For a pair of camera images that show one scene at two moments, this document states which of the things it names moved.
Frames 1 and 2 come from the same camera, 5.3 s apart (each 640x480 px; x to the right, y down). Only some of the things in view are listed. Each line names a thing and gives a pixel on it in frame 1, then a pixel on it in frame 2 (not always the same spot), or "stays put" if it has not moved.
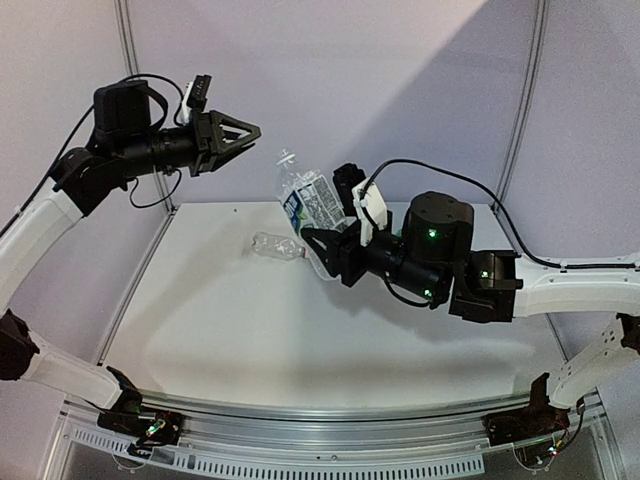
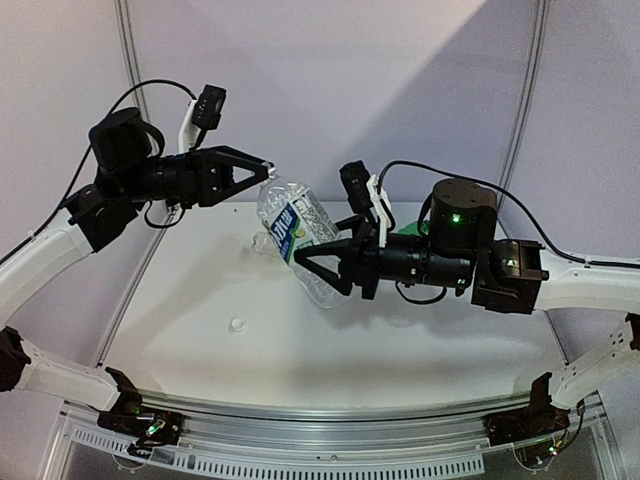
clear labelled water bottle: x=309 y=201 → x=293 y=216
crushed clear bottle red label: x=277 y=247 stays put
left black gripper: x=209 y=157 → x=207 y=174
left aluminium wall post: x=131 y=70 stays put
